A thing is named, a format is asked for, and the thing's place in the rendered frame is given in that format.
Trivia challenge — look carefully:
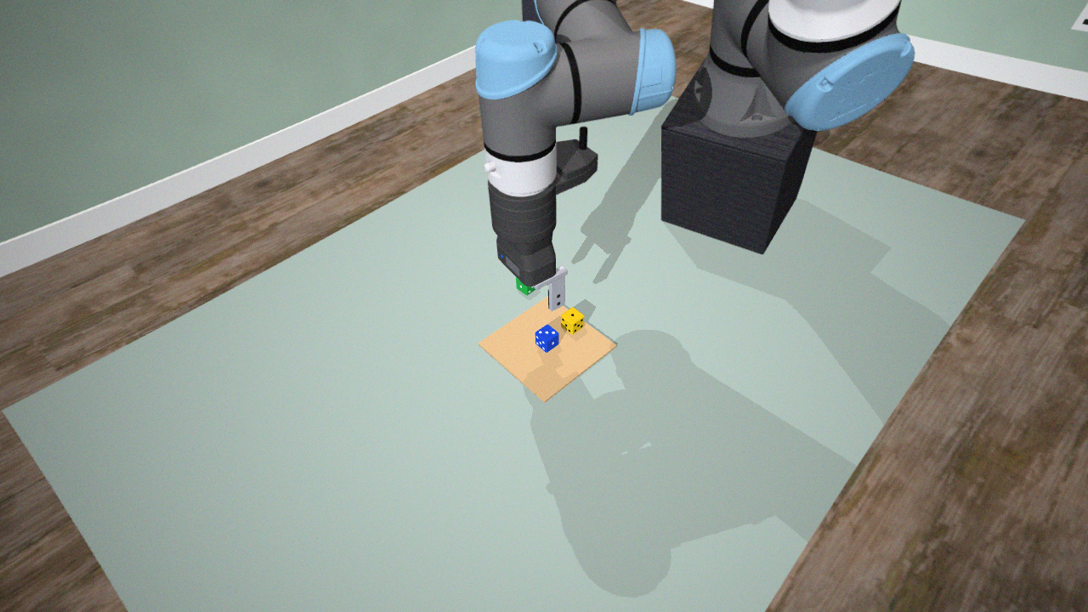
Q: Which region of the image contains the blue die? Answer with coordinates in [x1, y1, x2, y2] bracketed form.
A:
[535, 325, 558, 353]

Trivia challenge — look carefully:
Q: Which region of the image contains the tan flat mat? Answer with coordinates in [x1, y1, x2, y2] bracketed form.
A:
[479, 297, 616, 403]

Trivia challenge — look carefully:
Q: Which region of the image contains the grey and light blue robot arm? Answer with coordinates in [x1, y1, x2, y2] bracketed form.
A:
[475, 0, 915, 162]

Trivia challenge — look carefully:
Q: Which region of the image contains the yellow die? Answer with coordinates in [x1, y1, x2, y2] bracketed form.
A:
[561, 308, 584, 335]

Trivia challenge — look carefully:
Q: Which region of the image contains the green die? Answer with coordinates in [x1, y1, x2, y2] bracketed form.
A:
[516, 277, 535, 295]

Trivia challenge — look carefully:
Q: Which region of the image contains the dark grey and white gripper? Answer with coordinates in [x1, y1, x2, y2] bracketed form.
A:
[484, 127, 598, 311]

